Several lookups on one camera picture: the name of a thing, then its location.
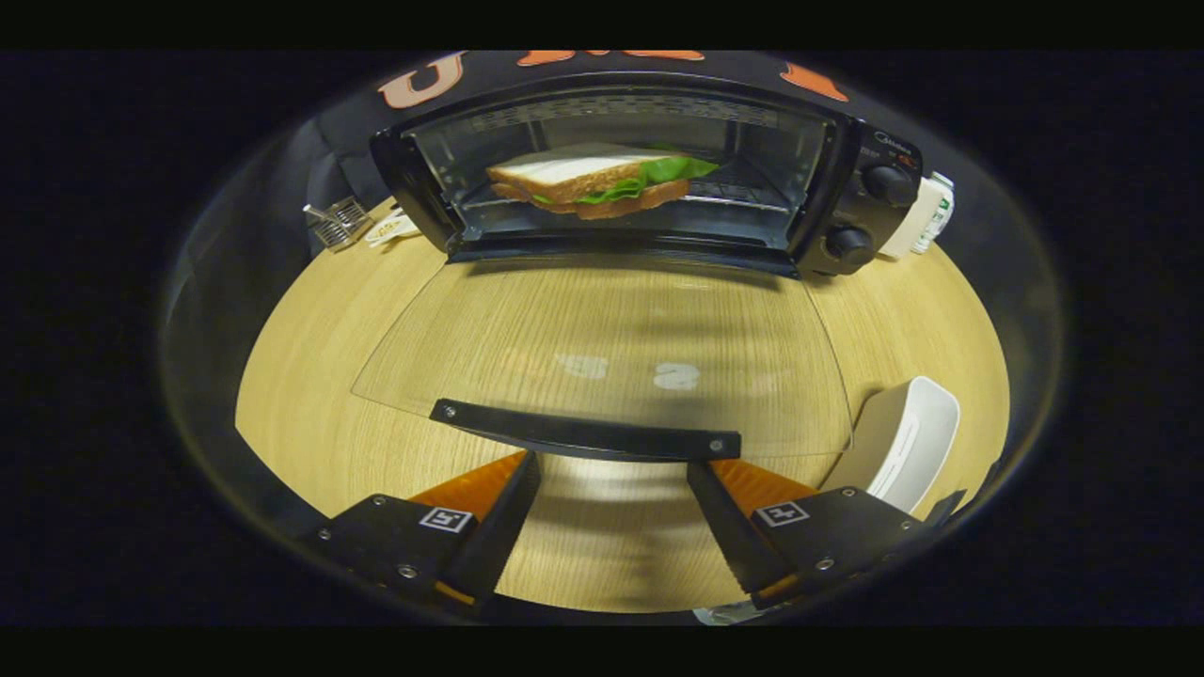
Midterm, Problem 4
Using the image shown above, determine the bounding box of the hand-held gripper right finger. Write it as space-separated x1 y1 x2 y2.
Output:
687 458 929 597

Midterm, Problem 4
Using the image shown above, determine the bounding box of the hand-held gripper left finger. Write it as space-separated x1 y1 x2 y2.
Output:
314 450 543 605

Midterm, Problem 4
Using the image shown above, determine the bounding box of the black toaster oven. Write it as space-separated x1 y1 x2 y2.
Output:
369 72 926 463

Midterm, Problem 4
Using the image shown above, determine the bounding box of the lettuce sandwich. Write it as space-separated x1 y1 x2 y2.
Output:
485 142 721 223

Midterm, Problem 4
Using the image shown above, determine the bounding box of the white pop-up toaster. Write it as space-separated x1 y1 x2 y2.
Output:
879 176 943 260

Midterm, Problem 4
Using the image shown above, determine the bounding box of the white rectangular tray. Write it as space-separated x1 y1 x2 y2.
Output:
821 375 961 517

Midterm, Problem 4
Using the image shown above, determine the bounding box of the white yellow packet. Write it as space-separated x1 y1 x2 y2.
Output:
364 211 423 249

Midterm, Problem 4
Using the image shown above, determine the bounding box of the white green-label bottle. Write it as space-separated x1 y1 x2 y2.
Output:
911 170 957 256

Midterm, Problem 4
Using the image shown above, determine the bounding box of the metal wire rack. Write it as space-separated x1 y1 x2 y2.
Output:
302 195 373 254

